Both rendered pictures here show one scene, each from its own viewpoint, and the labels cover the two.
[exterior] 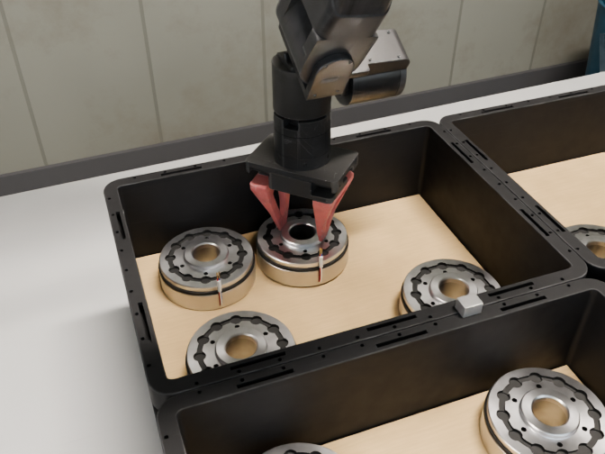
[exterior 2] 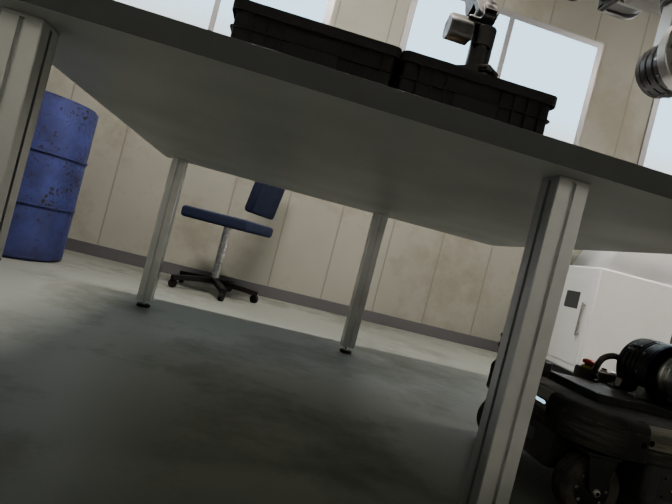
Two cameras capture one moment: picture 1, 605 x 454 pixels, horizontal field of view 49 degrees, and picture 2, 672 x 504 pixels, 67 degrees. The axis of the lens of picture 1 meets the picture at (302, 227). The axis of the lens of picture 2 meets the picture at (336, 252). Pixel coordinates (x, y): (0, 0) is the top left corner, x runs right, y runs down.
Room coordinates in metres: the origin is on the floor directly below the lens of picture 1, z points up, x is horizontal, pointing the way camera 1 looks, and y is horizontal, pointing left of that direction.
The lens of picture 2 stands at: (1.87, 0.08, 0.43)
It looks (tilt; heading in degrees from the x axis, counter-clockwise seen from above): 0 degrees down; 193
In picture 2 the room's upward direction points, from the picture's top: 14 degrees clockwise
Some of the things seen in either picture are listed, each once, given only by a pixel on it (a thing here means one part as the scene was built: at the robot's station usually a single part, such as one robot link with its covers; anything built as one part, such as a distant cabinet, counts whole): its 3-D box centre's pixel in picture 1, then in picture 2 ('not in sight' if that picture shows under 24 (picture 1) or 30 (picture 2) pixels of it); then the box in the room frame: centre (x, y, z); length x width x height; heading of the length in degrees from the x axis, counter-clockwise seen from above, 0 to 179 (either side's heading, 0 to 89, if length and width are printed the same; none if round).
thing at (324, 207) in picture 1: (311, 200); not in sight; (0.57, -0.01, 0.91); 0.07 x 0.07 x 0.09; 66
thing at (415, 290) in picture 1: (452, 293); not in sight; (0.49, -0.15, 0.86); 0.10 x 0.10 x 0.01
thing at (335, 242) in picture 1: (302, 236); not in sight; (0.58, 0.00, 0.86); 0.10 x 0.10 x 0.01
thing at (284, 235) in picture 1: (302, 233); not in sight; (0.58, 0.00, 0.86); 0.05 x 0.05 x 0.01
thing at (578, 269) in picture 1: (328, 232); (460, 95); (0.51, -0.02, 0.92); 0.40 x 0.30 x 0.02; 110
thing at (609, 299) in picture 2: not in sight; (611, 303); (-2.12, 1.18, 0.58); 0.65 x 0.54 x 1.16; 112
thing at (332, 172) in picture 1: (302, 140); (476, 62); (0.58, 0.00, 0.98); 0.10 x 0.07 x 0.07; 66
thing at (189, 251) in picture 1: (205, 254); not in sight; (0.54, 0.10, 0.86); 0.05 x 0.05 x 0.01
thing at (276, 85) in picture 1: (308, 83); (480, 38); (0.58, -0.01, 1.04); 0.07 x 0.06 x 0.07; 112
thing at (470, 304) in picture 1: (468, 304); not in sight; (0.39, -0.14, 0.94); 0.02 x 0.01 x 0.01; 110
